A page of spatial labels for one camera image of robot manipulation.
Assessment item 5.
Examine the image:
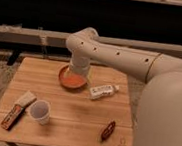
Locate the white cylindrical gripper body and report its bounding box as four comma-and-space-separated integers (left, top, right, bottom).
69, 55, 90, 77

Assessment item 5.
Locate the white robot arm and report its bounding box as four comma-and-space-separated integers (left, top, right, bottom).
66, 27, 182, 146

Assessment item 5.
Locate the orange ceramic bowl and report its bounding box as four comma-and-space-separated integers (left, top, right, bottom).
58, 65, 87, 89

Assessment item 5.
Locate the white plastic bottle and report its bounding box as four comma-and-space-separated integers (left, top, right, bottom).
89, 85, 120, 100

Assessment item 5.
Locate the wooden table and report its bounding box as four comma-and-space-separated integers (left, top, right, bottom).
0, 57, 133, 146

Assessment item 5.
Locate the white plastic cup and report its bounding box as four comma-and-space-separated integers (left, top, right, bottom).
29, 100, 51, 125

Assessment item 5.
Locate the brown and white snack package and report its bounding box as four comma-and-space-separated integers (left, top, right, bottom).
1, 90, 37, 130

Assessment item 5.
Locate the grey horizontal rail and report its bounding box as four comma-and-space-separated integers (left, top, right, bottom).
0, 25, 182, 57

